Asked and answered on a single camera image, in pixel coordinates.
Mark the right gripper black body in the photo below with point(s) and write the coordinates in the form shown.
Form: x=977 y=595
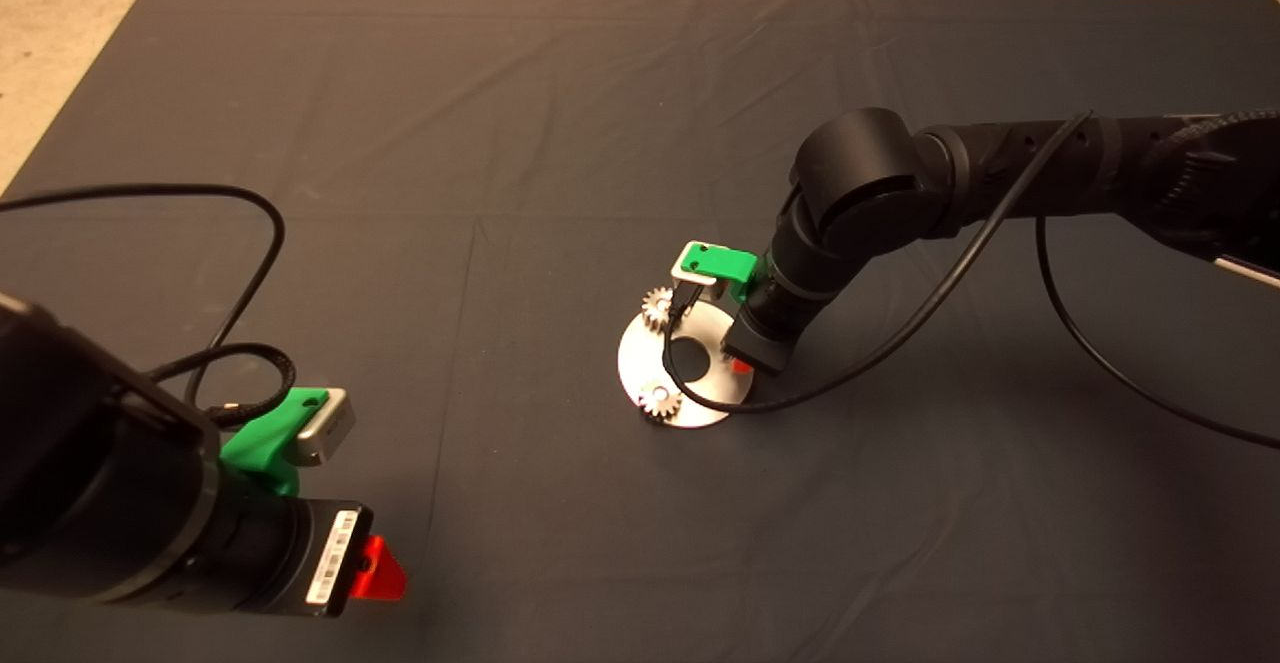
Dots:
x=765 y=333

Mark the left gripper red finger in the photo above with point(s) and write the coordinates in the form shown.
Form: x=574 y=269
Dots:
x=380 y=573

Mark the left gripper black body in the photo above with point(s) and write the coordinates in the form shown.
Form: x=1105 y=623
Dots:
x=325 y=558

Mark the small steel spur gear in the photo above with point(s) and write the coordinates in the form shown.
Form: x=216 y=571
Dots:
x=657 y=305
x=660 y=403

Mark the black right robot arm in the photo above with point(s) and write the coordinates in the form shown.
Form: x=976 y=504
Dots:
x=900 y=183

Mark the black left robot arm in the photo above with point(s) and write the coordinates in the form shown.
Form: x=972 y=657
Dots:
x=100 y=473

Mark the round metal carrier plate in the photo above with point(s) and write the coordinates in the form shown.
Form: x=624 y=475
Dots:
x=640 y=363

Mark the dark grey table cloth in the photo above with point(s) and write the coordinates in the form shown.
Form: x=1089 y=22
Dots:
x=600 y=93

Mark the right green camera mount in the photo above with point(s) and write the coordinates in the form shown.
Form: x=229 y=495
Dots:
x=725 y=263

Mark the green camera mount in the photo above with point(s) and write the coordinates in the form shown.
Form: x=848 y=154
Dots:
x=265 y=438
x=725 y=263

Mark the right silver camera box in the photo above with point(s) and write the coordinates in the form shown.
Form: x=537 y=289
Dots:
x=685 y=268

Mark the silver camera box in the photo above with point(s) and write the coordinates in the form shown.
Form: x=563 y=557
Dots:
x=330 y=428
x=685 y=268

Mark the left silver camera box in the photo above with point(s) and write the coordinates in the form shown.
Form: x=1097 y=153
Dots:
x=330 y=428

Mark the left green camera mount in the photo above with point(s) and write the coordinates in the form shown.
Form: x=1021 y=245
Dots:
x=265 y=438

